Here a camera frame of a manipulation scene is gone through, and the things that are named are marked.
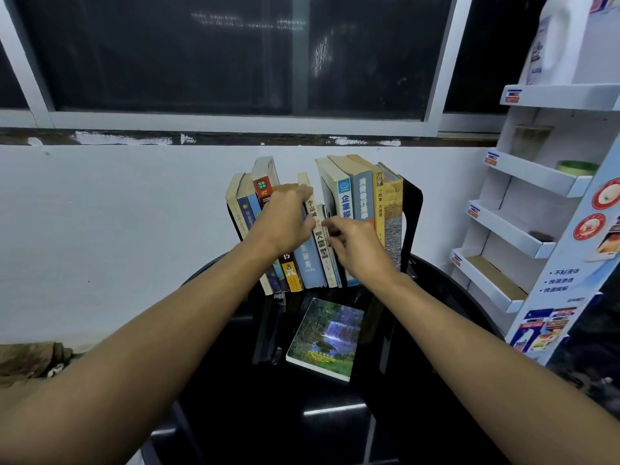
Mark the person's right fingers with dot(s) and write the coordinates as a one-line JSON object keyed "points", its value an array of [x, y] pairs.
{"points": [[335, 230]]}

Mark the white detergent bottle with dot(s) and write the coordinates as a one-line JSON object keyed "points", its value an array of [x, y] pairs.
{"points": [[557, 38]]}

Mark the person's left fingers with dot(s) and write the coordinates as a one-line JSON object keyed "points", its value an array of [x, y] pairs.
{"points": [[298, 191]]}

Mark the black metal bookend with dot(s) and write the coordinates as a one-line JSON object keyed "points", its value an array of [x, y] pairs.
{"points": [[411, 217]]}

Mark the waterfall cover book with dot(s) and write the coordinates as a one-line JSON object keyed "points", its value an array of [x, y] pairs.
{"points": [[327, 338]]}

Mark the white framed window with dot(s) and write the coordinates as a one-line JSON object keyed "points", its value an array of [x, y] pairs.
{"points": [[232, 53]]}

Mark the person's right hand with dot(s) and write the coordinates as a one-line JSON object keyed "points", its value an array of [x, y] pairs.
{"points": [[363, 251]]}

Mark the row of upright books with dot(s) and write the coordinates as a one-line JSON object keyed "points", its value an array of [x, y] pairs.
{"points": [[361, 193]]}

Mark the white cardboard display shelf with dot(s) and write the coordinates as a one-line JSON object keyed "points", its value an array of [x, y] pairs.
{"points": [[528, 237]]}

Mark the clear glass cup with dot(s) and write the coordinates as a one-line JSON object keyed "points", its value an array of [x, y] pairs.
{"points": [[530, 142]]}

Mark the green lid jar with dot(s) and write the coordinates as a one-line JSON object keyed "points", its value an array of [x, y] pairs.
{"points": [[576, 167]]}

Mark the thin white spine paperback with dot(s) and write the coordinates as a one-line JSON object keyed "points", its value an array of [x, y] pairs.
{"points": [[331, 271]]}

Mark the person's left forearm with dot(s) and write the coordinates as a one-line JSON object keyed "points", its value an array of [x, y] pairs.
{"points": [[145, 348]]}

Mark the cream spine paperback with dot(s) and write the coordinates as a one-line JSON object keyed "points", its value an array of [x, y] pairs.
{"points": [[311, 212]]}

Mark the person's left hand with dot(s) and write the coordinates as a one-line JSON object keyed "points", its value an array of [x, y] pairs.
{"points": [[281, 222]]}

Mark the person's right forearm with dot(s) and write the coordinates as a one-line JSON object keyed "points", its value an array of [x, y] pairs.
{"points": [[484, 372]]}

